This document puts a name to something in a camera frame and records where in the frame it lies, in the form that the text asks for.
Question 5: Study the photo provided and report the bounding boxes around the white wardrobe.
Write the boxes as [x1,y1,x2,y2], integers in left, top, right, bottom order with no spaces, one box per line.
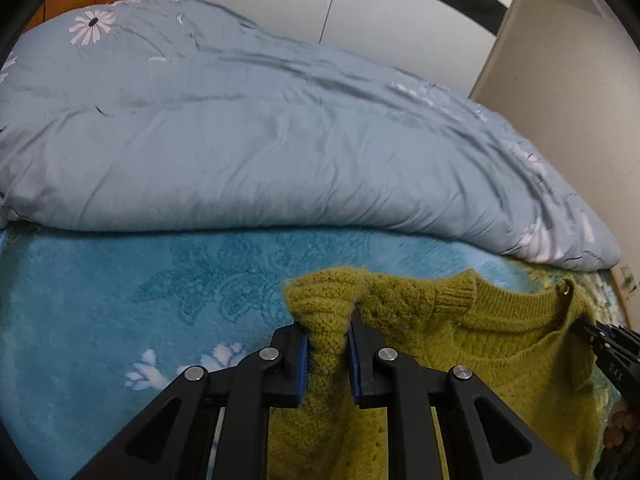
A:
[146,0,527,97]

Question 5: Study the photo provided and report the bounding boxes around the olive green knit sweater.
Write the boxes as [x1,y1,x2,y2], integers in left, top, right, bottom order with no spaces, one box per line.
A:
[267,267,621,480]

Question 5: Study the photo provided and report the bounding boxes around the teal plush floral blanket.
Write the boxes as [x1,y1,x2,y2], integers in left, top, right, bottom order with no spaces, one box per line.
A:
[0,222,632,480]

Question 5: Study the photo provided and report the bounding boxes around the grey-blue floral duvet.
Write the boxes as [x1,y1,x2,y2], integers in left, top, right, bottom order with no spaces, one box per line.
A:
[0,0,622,273]

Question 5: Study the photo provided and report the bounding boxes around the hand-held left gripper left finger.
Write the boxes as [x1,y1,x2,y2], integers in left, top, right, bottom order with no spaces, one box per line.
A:
[71,322,309,480]

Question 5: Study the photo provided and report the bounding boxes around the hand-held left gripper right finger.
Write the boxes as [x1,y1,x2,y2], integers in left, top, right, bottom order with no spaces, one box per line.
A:
[348,310,573,480]

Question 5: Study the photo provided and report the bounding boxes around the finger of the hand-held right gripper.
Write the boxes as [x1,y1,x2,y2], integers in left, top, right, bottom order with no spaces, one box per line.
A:
[572,321,640,401]

